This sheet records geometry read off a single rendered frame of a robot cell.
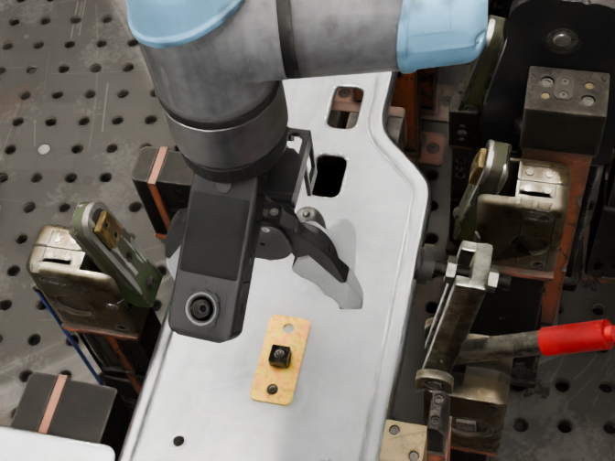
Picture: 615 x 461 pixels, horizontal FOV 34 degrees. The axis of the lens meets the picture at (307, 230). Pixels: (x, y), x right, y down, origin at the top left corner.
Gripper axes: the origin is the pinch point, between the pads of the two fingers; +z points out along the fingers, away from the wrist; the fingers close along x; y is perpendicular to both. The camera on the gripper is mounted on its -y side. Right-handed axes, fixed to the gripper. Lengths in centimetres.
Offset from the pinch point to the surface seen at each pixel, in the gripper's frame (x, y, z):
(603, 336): -25.6, -0.5, -3.6
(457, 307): -15.3, -1.8, -7.2
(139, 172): 19.8, 18.5, 11.9
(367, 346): -7.1, 2.6, 11.0
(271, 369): 0.8, -1.1, 10.7
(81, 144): 43, 41, 41
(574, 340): -23.7, -0.7, -2.6
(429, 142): -6, 48, 40
